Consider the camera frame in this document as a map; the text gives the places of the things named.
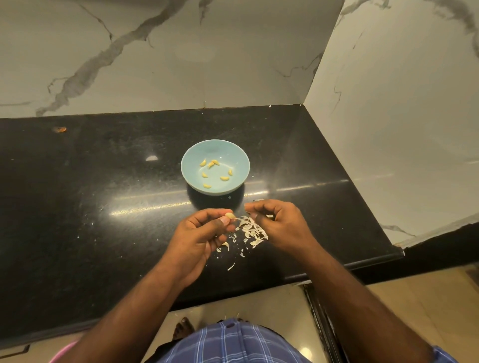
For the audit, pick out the person's left forearm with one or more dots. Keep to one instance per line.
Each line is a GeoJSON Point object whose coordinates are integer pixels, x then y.
{"type": "Point", "coordinates": [120, 329]}

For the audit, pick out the blue plaid shirt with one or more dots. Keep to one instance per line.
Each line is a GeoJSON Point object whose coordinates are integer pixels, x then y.
{"type": "Point", "coordinates": [233, 348]}

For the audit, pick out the person's right hand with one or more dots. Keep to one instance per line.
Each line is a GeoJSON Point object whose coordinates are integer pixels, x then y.
{"type": "Point", "coordinates": [288, 224]}

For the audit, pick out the person's right forearm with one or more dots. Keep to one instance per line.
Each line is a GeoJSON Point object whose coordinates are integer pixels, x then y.
{"type": "Point", "coordinates": [370, 312]}

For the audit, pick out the pink plastic bucket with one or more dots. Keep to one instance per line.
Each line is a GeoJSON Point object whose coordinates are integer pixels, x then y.
{"type": "Point", "coordinates": [64, 353]}

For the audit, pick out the cluster of peeled garlic cloves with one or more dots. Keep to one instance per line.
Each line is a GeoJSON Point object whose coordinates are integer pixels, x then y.
{"type": "Point", "coordinates": [210, 163]}

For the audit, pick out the small garlic clove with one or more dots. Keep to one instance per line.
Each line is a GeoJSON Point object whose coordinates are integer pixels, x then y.
{"type": "Point", "coordinates": [230, 215]}

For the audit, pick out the garlic peel scrap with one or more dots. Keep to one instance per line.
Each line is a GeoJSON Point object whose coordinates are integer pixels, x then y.
{"type": "Point", "coordinates": [251, 230]}

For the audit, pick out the small orange scrap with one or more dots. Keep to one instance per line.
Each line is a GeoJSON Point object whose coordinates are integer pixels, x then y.
{"type": "Point", "coordinates": [59, 129]}

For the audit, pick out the black cabinet trim strip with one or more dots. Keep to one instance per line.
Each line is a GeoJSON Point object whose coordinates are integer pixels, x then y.
{"type": "Point", "coordinates": [320, 325]}

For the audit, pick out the person's left hand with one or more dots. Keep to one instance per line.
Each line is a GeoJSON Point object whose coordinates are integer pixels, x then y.
{"type": "Point", "coordinates": [188, 245]}

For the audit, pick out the light blue bowl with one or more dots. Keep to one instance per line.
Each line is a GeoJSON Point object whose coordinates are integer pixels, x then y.
{"type": "Point", "coordinates": [236, 185]}

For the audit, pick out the person's left foot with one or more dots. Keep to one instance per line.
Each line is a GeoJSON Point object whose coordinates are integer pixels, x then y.
{"type": "Point", "coordinates": [183, 329]}

